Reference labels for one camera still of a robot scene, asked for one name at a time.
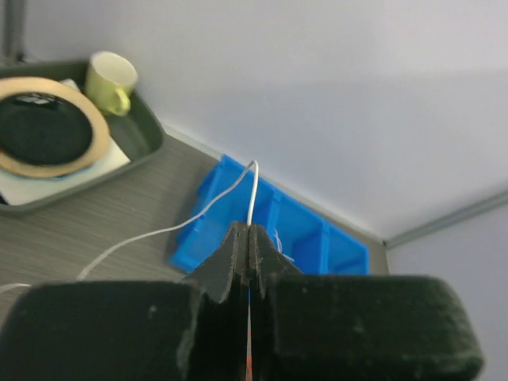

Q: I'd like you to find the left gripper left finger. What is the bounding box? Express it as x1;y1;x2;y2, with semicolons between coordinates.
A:
1;223;248;380

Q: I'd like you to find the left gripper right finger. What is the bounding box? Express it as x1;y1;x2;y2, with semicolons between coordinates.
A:
248;225;485;380

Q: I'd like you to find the blue three-compartment bin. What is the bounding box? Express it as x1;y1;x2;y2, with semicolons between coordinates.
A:
168;156;370;275

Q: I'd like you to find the dark green tray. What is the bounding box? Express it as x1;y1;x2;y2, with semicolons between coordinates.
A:
1;60;164;216

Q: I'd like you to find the tan tape roll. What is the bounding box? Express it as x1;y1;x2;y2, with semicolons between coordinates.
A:
1;76;110;179

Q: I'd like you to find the white paper pad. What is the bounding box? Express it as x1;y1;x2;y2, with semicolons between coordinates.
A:
1;82;130;206

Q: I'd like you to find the black round disc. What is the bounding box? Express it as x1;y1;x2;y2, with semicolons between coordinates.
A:
1;92;93;166

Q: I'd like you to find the yellow-green mug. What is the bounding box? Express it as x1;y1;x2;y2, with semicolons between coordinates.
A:
84;51;138;116

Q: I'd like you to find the right corner aluminium post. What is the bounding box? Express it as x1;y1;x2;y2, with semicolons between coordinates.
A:
383;190;507;249

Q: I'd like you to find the corner aluminium post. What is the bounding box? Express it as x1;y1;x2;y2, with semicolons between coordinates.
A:
1;0;28;66
383;190;507;249

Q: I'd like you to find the left corner aluminium post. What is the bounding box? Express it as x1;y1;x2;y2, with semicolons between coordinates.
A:
1;0;28;66

